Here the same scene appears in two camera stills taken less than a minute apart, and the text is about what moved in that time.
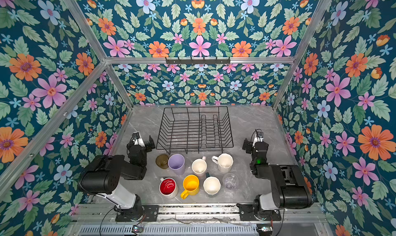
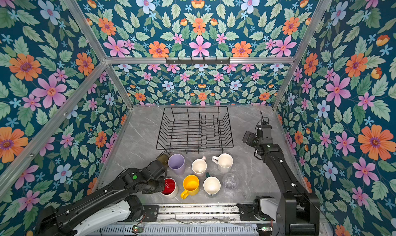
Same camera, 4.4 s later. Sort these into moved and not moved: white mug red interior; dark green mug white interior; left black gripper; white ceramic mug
Moved: left black gripper
Not moved: white ceramic mug; dark green mug white interior; white mug red interior
